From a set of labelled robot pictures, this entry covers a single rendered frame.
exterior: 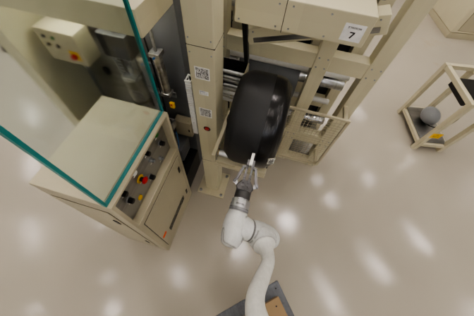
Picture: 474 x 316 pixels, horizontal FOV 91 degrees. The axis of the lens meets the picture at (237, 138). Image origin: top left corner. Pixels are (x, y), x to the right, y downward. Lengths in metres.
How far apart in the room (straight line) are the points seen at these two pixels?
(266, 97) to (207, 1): 0.49
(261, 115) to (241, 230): 0.53
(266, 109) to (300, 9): 0.45
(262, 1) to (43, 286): 2.56
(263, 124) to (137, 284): 1.74
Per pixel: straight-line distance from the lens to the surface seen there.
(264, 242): 1.11
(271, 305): 1.57
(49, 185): 1.31
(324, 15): 1.18
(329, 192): 2.66
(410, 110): 3.68
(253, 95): 1.16
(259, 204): 2.40
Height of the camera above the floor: 2.27
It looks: 57 degrees down
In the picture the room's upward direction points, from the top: 6 degrees clockwise
